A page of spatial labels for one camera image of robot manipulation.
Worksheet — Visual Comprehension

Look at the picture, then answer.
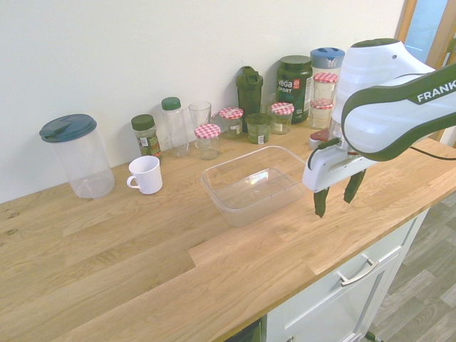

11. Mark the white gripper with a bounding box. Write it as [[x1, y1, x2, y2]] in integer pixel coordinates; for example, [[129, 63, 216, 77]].
[[301, 145, 373, 219]]

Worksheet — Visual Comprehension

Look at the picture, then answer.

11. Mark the clear rectangular plastic container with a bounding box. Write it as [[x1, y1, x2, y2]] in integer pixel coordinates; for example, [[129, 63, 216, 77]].
[[200, 145, 308, 229]]

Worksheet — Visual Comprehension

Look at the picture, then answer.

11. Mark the dark Vega protein powder tub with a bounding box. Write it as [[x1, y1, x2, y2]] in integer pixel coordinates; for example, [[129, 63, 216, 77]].
[[276, 54, 314, 125]]

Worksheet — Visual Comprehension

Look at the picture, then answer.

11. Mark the small red and grey object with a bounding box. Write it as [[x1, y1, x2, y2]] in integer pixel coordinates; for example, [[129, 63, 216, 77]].
[[308, 128, 336, 151]]

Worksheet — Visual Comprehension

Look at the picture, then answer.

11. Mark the glass jar red checkered lid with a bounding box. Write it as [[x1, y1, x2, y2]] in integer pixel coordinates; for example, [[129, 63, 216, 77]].
[[217, 106, 245, 140], [309, 98, 336, 130], [312, 72, 340, 102], [270, 101, 296, 135]]

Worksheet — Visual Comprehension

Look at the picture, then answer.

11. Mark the small green glass cup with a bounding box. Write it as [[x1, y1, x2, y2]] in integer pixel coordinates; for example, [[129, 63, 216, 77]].
[[244, 112, 274, 145]]

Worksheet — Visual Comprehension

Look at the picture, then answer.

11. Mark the clear glass tumbler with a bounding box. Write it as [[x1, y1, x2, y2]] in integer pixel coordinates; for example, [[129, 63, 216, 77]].
[[261, 93, 279, 116]]

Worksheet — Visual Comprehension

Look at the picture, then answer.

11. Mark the white base cabinet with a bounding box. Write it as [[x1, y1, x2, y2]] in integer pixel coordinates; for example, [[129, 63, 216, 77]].
[[265, 209, 430, 342]]

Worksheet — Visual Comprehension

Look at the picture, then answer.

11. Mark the dark green shaker bottle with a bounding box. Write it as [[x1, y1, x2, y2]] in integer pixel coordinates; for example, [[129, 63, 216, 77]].
[[235, 65, 264, 124]]

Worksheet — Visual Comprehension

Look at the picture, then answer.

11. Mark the clear pitcher light blue lid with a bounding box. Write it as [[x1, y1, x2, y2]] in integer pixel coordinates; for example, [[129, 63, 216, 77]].
[[309, 46, 346, 105]]

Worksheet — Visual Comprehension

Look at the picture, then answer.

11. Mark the clear drinking glass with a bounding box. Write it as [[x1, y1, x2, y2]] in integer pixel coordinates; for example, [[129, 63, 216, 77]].
[[193, 123, 222, 161], [187, 101, 213, 144]]

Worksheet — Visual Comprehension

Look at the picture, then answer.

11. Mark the tall clear bottle green lid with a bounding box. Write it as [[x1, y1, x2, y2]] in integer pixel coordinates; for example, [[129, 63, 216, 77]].
[[160, 96, 190, 159]]

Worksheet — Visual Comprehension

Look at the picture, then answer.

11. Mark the white ceramic mug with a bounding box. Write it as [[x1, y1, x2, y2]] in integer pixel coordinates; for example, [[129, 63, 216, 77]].
[[126, 155, 164, 196]]

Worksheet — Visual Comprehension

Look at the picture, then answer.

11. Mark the spice jar dark lid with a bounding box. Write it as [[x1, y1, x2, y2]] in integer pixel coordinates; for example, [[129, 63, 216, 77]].
[[130, 113, 164, 162]]

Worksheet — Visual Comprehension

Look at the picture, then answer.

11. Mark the large clear jar blue lid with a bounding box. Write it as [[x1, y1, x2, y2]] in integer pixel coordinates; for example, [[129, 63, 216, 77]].
[[38, 113, 116, 200]]

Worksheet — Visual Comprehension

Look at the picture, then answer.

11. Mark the silver drawer handle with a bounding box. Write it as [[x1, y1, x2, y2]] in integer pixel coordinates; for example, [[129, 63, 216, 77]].
[[336, 257, 380, 288]]

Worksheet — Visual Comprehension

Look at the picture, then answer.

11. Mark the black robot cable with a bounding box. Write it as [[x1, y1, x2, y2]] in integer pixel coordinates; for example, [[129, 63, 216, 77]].
[[306, 138, 456, 170]]

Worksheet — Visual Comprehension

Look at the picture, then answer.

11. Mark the wooden door frame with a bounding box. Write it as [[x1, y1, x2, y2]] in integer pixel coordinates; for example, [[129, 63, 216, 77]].
[[394, 0, 456, 149]]

